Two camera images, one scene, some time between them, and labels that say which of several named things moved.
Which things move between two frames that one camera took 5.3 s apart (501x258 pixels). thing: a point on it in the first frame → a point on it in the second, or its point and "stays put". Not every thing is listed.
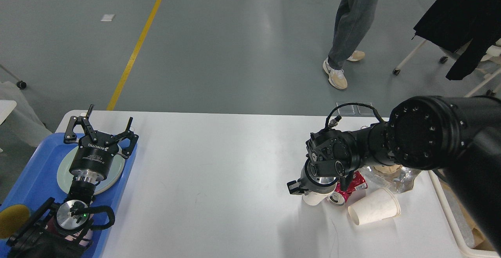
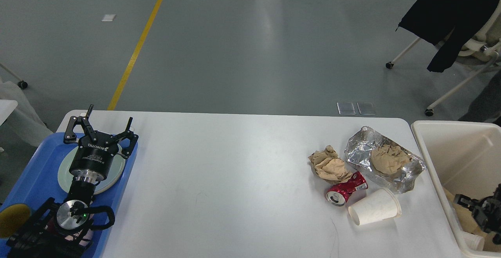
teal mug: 12,218 stays put
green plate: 116,169 stays put
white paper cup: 314,199 → 471,241
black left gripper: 94,156 stays put
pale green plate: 65,179 stays put
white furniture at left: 27,129 stays put
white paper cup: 382,204 stays put
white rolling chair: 453,53 → 485,41
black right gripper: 311,183 → 491,210
